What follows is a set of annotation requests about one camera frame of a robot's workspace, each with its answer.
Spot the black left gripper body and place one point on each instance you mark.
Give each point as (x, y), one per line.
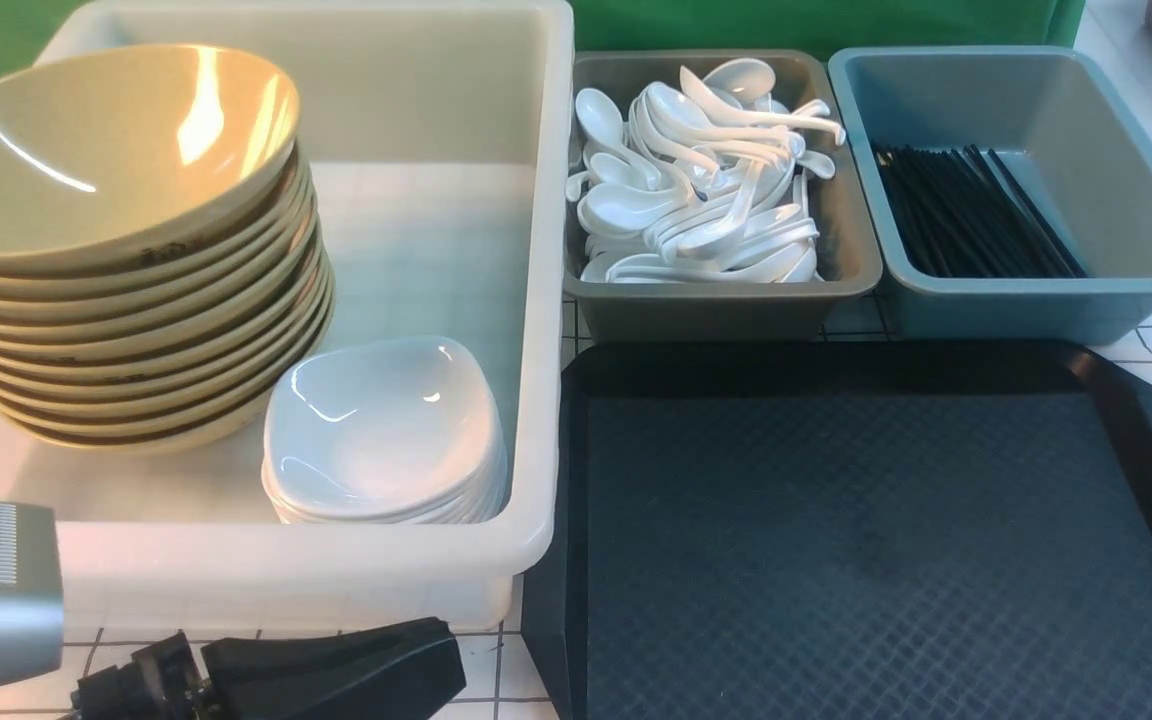
(161, 681)

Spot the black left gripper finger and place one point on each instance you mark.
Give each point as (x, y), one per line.
(401, 671)

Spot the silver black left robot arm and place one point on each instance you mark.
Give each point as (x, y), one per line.
(32, 598)

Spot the stack of yellow noodle bowls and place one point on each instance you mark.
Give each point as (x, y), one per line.
(162, 261)

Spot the stack of white square dishes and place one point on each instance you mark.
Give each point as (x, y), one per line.
(394, 432)

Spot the black textured serving tray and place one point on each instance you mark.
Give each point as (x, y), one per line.
(900, 530)

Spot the large white plastic bin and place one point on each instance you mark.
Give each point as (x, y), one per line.
(438, 138)

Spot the pile of white soup spoons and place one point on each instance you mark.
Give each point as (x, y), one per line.
(703, 182)

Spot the green backdrop screen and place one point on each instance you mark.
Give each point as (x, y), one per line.
(819, 28)

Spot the bundle of black chopsticks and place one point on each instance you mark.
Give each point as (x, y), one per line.
(962, 213)

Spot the blue-grey chopstick tray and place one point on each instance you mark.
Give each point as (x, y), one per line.
(1063, 130)

